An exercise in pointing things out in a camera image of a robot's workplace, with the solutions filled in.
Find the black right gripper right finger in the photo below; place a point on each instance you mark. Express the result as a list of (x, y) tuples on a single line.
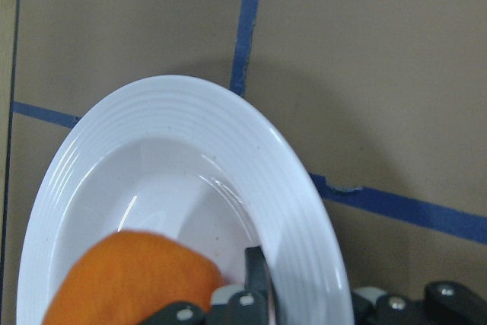
[(444, 302)]

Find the orange fruit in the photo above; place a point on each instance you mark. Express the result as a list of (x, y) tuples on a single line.
[(129, 276)]

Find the white round plate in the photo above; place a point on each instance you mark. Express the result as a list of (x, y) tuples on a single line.
[(191, 160)]

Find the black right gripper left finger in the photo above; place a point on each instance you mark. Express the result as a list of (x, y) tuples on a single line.
[(250, 303)]

